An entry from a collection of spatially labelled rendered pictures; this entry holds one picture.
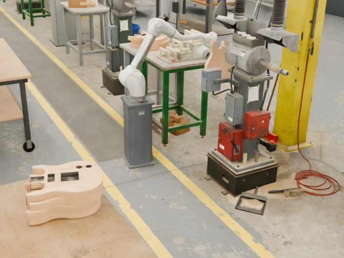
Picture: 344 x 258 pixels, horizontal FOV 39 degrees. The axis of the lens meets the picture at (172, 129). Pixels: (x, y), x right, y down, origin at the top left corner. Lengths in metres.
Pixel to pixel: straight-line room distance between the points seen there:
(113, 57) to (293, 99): 2.70
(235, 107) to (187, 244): 1.29
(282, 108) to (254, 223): 1.70
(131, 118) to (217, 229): 1.42
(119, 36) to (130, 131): 2.30
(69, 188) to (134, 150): 2.33
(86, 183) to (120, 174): 2.22
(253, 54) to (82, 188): 2.16
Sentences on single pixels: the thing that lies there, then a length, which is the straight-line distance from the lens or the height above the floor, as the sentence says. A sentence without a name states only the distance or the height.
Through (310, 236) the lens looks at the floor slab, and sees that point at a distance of 4.30.
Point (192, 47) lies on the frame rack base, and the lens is 5.40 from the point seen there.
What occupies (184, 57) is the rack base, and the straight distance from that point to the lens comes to 5.35.
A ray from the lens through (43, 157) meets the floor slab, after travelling 5.38.
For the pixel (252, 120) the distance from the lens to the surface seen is 4.39.
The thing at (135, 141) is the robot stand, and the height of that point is 0.31.
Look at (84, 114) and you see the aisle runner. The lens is 6.37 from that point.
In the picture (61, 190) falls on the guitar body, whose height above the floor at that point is 1.08.
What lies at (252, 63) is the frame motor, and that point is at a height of 1.25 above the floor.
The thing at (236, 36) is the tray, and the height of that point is 1.42.
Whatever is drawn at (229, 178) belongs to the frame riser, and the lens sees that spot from 4.64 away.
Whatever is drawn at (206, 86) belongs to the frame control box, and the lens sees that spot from 4.46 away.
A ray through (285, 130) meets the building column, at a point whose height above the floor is 0.20.
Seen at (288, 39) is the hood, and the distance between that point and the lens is 4.09.
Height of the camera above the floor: 2.49
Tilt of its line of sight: 25 degrees down
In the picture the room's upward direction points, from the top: 1 degrees clockwise
